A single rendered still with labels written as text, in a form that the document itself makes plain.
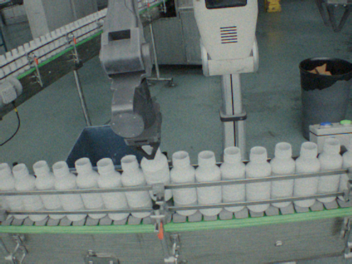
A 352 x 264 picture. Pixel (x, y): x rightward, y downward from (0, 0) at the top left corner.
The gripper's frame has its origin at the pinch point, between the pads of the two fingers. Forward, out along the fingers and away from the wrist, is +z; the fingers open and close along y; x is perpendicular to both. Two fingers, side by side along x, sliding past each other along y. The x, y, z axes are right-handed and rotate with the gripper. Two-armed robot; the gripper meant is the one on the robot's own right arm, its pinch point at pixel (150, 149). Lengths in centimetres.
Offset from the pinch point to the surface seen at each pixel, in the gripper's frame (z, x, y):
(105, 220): 18.8, -15.3, 6.2
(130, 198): 12.4, -7.2, 4.2
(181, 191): 10.7, 5.5, 4.0
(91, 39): 81, -82, -204
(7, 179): 6.4, -39.9, 0.9
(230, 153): 5.7, 17.4, -2.2
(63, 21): 209, -253, -538
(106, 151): 53, -34, -49
